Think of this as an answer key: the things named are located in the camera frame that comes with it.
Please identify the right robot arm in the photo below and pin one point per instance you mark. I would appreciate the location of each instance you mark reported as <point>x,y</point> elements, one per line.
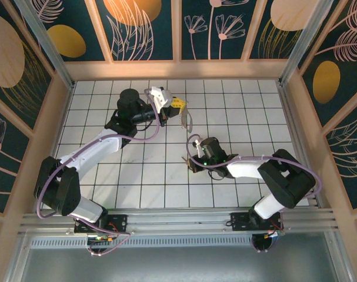
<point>284,179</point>

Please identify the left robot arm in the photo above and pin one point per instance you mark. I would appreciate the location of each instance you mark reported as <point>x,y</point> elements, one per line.
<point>87,152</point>

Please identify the feather and yellow oval panel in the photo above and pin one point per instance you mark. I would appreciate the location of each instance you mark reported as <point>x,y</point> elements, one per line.
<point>90,44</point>

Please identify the grey metal sheet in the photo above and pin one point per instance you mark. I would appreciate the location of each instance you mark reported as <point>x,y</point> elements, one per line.
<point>178,264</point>

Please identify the orange sun leaves panel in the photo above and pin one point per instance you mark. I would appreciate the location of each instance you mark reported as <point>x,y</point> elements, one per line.
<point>131,8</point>

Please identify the yellow oval fern panel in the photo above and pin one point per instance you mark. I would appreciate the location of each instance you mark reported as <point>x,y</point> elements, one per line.
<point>326,82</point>

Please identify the peach circle gold grass panel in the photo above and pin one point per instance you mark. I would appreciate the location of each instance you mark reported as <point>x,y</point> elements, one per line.
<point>284,14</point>

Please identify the pink and gold leaves panel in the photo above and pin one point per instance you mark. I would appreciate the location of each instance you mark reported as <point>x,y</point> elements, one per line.
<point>348,152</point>

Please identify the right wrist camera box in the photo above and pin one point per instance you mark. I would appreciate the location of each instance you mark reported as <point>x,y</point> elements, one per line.
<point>198,144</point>

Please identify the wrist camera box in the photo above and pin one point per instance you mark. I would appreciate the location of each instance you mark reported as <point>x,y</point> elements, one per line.
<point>198,144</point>
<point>160,98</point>

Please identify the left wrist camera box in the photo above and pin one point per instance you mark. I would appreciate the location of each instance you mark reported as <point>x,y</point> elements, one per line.
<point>160,98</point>

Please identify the long aluminium base rail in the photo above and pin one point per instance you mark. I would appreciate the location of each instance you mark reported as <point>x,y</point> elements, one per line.
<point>178,220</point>

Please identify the pink flowers wall panel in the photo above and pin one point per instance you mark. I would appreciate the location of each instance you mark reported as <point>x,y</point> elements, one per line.
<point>201,44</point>

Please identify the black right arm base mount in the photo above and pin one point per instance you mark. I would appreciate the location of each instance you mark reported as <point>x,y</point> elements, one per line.
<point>243,220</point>

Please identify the aluminium side rail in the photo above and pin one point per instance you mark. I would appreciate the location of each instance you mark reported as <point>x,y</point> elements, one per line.
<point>290,117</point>

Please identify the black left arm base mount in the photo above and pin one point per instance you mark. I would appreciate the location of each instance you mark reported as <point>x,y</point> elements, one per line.
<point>116,220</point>

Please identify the aluminium corner post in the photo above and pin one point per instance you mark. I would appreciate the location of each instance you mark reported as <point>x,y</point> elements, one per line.
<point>304,44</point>
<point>51,50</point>

